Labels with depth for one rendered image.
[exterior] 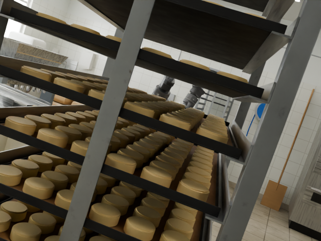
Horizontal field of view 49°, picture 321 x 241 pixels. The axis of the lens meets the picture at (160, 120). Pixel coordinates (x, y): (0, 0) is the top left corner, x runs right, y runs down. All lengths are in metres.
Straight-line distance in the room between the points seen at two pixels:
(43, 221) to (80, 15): 7.11
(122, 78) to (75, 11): 7.30
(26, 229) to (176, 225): 0.26
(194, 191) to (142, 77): 6.28
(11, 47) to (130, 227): 2.26
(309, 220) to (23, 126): 4.95
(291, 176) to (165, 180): 5.74
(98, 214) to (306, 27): 0.41
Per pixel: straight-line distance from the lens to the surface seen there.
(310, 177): 5.24
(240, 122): 1.10
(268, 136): 0.50
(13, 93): 3.21
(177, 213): 0.68
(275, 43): 0.56
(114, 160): 0.55
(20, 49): 2.70
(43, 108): 0.81
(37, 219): 0.72
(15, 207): 0.75
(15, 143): 2.77
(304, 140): 6.20
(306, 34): 0.51
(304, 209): 5.32
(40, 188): 0.62
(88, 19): 7.58
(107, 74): 1.16
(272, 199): 6.03
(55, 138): 0.59
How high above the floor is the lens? 1.38
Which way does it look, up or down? 6 degrees down
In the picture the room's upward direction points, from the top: 18 degrees clockwise
